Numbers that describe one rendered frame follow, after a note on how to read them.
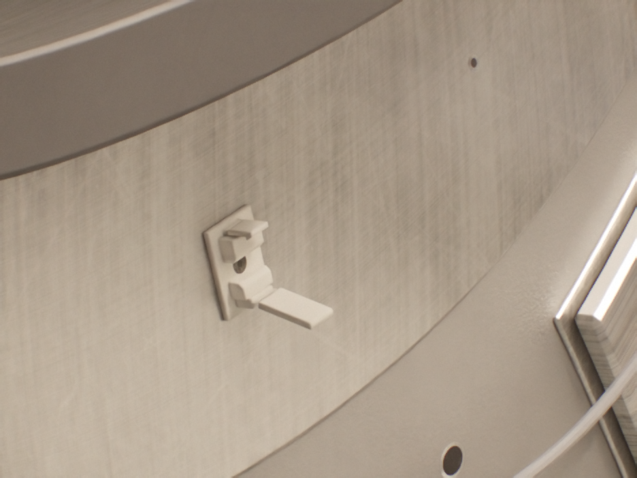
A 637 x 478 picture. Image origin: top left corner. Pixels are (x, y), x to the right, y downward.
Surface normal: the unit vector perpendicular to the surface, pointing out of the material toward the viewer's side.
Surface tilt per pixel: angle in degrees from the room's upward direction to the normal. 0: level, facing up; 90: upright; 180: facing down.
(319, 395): 90
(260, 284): 90
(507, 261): 90
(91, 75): 90
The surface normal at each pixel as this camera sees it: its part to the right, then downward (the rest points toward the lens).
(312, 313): 0.00, -0.86
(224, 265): 0.76, 0.08
